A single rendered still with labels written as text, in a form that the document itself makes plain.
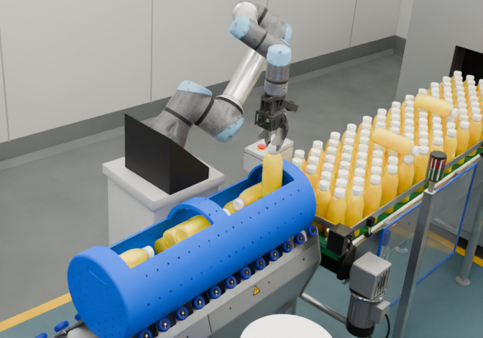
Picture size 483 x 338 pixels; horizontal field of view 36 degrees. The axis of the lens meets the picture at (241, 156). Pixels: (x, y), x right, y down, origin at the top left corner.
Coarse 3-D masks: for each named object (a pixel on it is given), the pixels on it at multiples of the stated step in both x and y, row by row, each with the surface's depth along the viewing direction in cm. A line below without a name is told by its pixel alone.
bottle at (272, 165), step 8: (272, 152) 251; (264, 160) 253; (272, 160) 251; (280, 160) 252; (264, 168) 253; (272, 168) 252; (280, 168) 253; (264, 176) 254; (272, 176) 253; (280, 176) 255; (264, 184) 256; (272, 184) 254; (280, 184) 256; (264, 192) 257
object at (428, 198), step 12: (432, 204) 281; (420, 216) 284; (420, 228) 286; (420, 240) 288; (420, 252) 291; (408, 264) 296; (408, 276) 298; (408, 288) 300; (408, 300) 302; (408, 312) 307; (396, 324) 310; (396, 336) 312
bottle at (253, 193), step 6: (252, 186) 265; (258, 186) 264; (246, 192) 261; (252, 192) 261; (258, 192) 262; (240, 198) 259; (246, 198) 259; (252, 198) 260; (258, 198) 262; (246, 204) 260
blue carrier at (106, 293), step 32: (224, 192) 264; (288, 192) 253; (160, 224) 243; (224, 224) 231; (256, 224) 240; (288, 224) 252; (96, 256) 207; (160, 256) 214; (192, 256) 220; (224, 256) 229; (256, 256) 245; (96, 288) 210; (128, 288) 204; (160, 288) 211; (192, 288) 222; (96, 320) 216; (128, 320) 204
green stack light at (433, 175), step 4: (428, 168) 274; (432, 168) 273; (444, 168) 274; (428, 172) 274; (432, 172) 273; (436, 172) 272; (440, 172) 272; (428, 176) 275; (432, 176) 274; (436, 176) 273; (440, 176) 274; (432, 180) 274; (436, 180) 274; (440, 180) 275
